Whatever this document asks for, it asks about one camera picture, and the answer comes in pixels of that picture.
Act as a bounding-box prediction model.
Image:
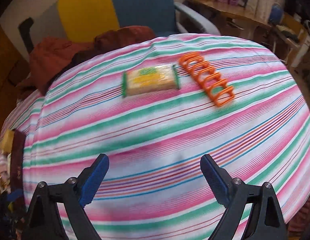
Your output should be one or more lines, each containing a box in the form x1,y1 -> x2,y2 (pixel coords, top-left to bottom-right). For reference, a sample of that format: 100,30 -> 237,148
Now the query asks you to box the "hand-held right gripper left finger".
24,153 -> 110,240

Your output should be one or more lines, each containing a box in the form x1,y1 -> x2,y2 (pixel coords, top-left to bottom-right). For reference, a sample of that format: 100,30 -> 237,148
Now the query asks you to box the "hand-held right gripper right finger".
200,154 -> 288,240

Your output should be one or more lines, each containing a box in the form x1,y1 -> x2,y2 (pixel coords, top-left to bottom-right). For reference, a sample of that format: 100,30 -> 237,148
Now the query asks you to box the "tan paper bag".
0,130 -> 15,153

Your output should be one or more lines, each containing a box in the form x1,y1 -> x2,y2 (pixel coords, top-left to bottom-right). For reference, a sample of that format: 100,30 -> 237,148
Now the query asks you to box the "long green-ended cracker packet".
122,64 -> 181,97

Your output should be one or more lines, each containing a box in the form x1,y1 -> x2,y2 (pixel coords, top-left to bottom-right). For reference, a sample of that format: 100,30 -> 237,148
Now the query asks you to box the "striped cloth covered desktop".
0,34 -> 310,240

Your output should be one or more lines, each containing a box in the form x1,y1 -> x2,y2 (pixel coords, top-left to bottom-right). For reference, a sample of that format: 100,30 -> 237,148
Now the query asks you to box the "orange plastic rack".
179,52 -> 236,108

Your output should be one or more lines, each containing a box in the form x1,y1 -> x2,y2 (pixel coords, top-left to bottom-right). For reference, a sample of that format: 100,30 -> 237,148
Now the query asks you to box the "rust red jacket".
17,26 -> 157,95

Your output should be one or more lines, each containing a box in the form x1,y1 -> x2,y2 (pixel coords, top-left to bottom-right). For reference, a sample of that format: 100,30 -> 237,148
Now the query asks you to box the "yellow padded panel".
57,0 -> 120,49

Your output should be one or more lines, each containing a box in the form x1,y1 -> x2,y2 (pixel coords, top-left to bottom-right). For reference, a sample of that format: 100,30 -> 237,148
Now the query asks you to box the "wooden side table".
186,0 -> 273,30

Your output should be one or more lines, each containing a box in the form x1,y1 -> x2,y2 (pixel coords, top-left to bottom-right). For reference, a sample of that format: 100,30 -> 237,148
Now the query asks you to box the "blue folding chair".
267,2 -> 303,48

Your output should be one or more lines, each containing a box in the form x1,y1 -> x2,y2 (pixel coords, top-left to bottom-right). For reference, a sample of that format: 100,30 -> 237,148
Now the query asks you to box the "blue armchair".
107,0 -> 222,37

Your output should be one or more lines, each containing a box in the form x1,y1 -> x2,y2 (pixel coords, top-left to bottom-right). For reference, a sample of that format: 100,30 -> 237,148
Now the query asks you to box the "black chair post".
18,17 -> 35,53

